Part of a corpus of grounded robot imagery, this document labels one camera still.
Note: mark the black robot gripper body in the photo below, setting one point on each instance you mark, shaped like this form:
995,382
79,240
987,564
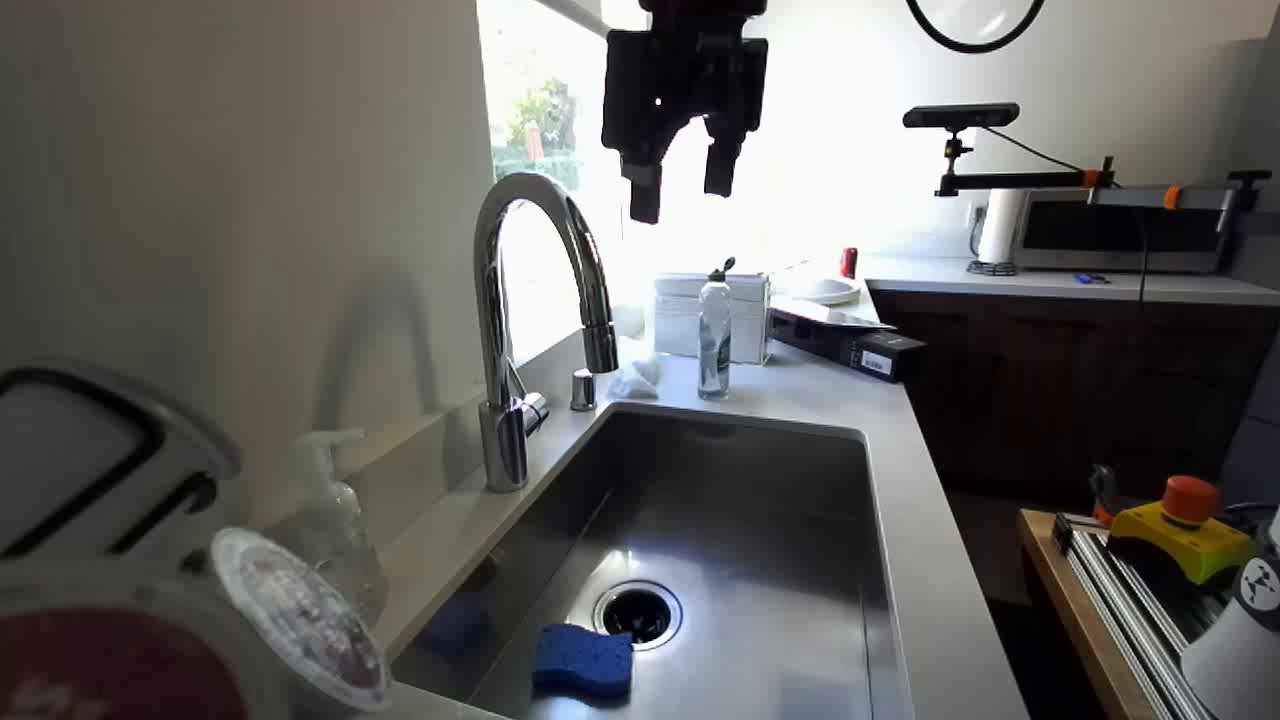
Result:
686,75

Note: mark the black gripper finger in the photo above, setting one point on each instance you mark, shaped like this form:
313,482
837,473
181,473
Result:
722,164
647,187

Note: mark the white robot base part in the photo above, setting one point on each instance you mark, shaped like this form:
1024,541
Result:
1240,642

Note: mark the chrome gooseneck faucet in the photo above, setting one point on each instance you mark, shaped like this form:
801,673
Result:
497,334

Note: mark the white plastic container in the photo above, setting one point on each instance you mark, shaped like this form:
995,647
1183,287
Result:
672,315

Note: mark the small red cup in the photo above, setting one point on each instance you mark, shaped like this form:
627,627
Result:
848,263

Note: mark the clear dish soap bottle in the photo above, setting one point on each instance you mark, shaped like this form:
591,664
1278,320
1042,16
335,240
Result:
713,334

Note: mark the white bowl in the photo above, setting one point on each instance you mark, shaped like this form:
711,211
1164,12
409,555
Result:
830,288

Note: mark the white crumpled cloth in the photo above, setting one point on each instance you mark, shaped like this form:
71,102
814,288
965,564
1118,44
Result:
647,378

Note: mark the dark tray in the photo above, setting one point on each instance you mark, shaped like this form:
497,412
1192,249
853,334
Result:
826,327

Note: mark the small chrome counter button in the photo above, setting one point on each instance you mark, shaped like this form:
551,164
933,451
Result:
580,390

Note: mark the round black-framed mirror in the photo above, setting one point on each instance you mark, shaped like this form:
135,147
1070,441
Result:
923,25

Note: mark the black box with label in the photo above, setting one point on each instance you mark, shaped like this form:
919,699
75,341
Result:
888,356

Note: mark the white paper towel roll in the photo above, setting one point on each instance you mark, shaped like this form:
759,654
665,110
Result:
997,225

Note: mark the stainless steel sink basin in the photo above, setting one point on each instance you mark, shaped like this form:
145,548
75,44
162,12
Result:
746,535

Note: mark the silver toaster oven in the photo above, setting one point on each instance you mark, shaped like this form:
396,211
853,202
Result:
1120,232

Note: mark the dark wooden cabinet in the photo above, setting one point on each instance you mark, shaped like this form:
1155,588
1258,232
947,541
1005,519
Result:
1065,384

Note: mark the sink drain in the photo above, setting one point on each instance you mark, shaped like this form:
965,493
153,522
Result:
636,612

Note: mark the clear pump soap dispenser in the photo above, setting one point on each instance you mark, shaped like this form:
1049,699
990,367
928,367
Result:
343,535

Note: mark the blue sponge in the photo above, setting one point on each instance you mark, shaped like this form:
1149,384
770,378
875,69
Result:
580,661

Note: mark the round white lid red label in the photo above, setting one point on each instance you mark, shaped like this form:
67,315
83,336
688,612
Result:
302,612

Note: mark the wooden cart top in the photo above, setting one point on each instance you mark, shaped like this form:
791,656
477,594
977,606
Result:
1065,602

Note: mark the yellow emergency stop button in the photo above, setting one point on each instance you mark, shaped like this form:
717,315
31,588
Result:
1183,527

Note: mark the white appliance with black outline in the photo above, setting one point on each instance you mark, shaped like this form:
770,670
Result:
94,463

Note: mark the red and white tub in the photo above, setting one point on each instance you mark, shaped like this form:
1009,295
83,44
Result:
123,661

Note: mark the black camera bar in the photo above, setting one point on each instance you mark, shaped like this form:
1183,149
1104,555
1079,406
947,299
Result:
960,116

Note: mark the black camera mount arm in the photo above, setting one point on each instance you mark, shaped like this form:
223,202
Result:
1013,177

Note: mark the aluminium rail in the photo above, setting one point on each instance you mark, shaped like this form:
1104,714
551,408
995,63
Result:
1134,627

